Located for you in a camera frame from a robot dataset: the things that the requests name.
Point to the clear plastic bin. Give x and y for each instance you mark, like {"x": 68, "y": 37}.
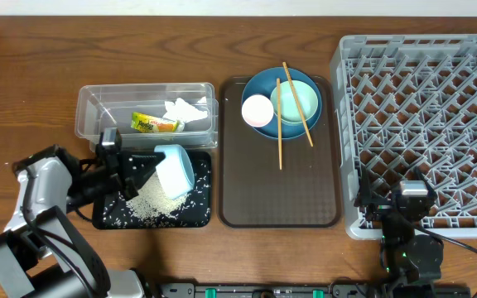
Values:
{"x": 112, "y": 105}

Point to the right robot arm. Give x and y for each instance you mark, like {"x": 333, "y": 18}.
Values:
{"x": 413, "y": 261}

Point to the grey dishwasher rack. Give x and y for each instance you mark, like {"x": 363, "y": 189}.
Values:
{"x": 406, "y": 102}

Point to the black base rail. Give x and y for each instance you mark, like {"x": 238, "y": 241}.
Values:
{"x": 188, "y": 290}

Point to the white rice pile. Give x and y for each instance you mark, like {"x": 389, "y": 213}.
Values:
{"x": 152, "y": 202}

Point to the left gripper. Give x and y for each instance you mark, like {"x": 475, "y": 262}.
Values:
{"x": 116, "y": 171}

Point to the brown serving tray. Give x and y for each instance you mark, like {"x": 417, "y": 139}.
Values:
{"x": 265, "y": 183}

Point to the black plastic tray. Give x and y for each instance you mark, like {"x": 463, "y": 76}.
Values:
{"x": 112, "y": 211}

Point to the pink cup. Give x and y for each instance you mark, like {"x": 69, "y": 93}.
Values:
{"x": 257, "y": 110}

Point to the wooden chopstick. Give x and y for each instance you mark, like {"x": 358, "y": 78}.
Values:
{"x": 298, "y": 105}
{"x": 279, "y": 121}

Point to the dark blue plate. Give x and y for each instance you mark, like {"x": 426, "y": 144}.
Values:
{"x": 263, "y": 83}

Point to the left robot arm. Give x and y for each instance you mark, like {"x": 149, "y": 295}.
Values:
{"x": 42, "y": 254}

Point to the light blue bowl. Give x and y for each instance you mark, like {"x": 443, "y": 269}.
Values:
{"x": 175, "y": 172}

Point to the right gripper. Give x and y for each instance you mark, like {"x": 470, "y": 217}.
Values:
{"x": 380, "y": 204}

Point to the yellow green snack wrapper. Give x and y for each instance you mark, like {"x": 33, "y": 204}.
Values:
{"x": 150, "y": 124}

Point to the mint green bowl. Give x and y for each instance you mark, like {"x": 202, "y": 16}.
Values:
{"x": 283, "y": 97}

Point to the white tissue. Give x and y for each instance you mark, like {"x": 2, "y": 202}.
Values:
{"x": 182, "y": 111}

